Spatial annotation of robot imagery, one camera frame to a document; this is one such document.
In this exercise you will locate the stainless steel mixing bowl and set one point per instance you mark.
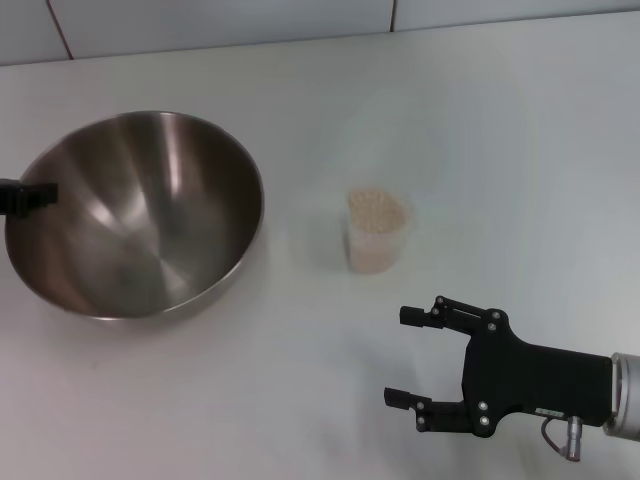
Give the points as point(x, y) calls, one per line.
point(150, 225)

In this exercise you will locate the white rice grains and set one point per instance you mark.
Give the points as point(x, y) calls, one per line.
point(375, 210)

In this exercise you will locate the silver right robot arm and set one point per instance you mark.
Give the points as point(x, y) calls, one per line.
point(627, 395)

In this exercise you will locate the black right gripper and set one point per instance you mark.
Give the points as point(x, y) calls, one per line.
point(530, 380)

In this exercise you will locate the clear plastic cup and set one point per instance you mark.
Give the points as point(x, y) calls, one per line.
point(372, 257)

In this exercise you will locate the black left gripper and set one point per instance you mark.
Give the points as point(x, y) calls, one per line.
point(7, 197)

